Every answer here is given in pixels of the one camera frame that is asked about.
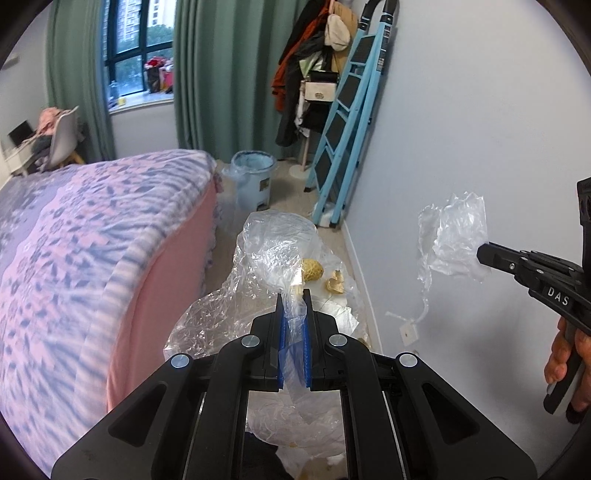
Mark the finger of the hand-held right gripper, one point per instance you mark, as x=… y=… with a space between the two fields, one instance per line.
x=503 y=261

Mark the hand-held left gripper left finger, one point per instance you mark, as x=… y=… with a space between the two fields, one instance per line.
x=280 y=341

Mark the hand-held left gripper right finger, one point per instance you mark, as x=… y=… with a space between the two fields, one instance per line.
x=307 y=341

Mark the clear plastic wrap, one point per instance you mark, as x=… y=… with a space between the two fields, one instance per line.
x=457 y=235

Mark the large clear plastic bag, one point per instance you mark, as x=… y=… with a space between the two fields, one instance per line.
x=263 y=244

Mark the light blue trash bin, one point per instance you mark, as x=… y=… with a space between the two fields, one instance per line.
x=229 y=177
x=251 y=184

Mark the person's right hand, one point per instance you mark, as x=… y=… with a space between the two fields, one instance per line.
x=582 y=369

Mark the white paper tissue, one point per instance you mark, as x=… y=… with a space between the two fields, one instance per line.
x=334 y=309

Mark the yellow fruit peel piece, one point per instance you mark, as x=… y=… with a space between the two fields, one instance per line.
x=336 y=282
x=313 y=270

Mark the pink bed sheet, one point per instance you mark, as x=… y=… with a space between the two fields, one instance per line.
x=157 y=304

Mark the white round stand base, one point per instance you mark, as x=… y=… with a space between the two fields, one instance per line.
x=300 y=171

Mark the pink coat stand pole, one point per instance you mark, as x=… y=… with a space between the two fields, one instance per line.
x=305 y=150

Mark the blue step ladder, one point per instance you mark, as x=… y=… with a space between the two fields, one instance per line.
x=352 y=92

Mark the bed with floral cover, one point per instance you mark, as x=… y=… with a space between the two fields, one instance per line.
x=69 y=258

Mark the white handbag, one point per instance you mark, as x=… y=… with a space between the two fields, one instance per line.
x=320 y=91

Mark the orange jacket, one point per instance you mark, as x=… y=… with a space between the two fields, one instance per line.
x=278 y=85

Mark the wide green curtain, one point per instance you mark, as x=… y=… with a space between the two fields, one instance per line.
x=221 y=69

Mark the beige hat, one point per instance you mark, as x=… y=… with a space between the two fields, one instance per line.
x=339 y=32

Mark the dark coat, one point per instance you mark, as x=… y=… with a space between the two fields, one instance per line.
x=300 y=50

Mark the red pink bags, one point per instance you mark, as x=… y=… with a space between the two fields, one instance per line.
x=159 y=74

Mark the white chair wooden legs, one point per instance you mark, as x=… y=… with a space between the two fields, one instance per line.
x=64 y=134

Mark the clear water bottle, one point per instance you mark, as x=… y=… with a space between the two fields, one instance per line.
x=114 y=91

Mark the dark grey clothing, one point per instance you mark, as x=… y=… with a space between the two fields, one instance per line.
x=41 y=147

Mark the pink clothing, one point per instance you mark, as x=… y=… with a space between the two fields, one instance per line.
x=50 y=119

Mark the white desk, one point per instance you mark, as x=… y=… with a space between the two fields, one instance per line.
x=14 y=159

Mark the laptop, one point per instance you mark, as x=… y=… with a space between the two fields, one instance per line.
x=21 y=134

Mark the dark framed window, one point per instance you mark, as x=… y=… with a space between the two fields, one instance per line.
x=134 y=41

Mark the narrow green curtain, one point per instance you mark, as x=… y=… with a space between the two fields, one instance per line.
x=76 y=69

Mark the white wall socket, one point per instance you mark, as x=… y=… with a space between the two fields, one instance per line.
x=409 y=334

